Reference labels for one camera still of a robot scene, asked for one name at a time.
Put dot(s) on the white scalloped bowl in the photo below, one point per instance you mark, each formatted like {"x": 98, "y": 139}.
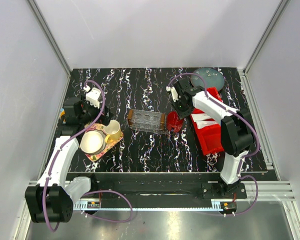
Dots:
{"x": 92, "y": 142}

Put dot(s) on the grey round plate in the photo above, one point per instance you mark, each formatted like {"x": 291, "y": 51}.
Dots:
{"x": 212, "y": 77}

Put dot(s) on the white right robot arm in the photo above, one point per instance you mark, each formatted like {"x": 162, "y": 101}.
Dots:
{"x": 237, "y": 135}

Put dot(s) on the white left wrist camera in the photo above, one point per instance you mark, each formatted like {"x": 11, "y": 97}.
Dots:
{"x": 92, "y": 96}

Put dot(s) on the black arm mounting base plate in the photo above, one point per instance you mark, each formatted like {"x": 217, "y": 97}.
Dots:
{"x": 202, "y": 185}

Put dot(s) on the floral serving tray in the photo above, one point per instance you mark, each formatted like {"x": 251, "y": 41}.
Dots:
{"x": 96, "y": 157}

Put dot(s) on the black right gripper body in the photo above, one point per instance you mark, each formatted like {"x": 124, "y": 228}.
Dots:
{"x": 182, "y": 110}

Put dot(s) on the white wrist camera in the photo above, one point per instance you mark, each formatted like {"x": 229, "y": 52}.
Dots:
{"x": 92, "y": 96}
{"x": 173, "y": 92}

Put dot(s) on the cream and yellow mug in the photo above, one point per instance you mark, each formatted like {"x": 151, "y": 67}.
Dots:
{"x": 113, "y": 132}

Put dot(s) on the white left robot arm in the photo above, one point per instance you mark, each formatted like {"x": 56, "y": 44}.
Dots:
{"x": 50, "y": 200}

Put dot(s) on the white toothpaste tube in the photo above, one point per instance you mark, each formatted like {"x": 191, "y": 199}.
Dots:
{"x": 197, "y": 117}
{"x": 205, "y": 123}

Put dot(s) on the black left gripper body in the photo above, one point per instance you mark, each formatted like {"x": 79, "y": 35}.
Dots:
{"x": 90, "y": 112}

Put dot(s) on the red plastic compartment bin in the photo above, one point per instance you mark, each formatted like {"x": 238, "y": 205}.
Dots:
{"x": 210, "y": 137}

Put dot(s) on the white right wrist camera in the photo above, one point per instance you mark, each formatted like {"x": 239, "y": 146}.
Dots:
{"x": 173, "y": 92}

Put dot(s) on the red translucent cup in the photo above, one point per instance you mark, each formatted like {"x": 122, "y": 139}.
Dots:
{"x": 173, "y": 122}

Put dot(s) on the clear holder with wooden ends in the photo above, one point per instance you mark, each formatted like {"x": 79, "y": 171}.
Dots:
{"x": 147, "y": 121}

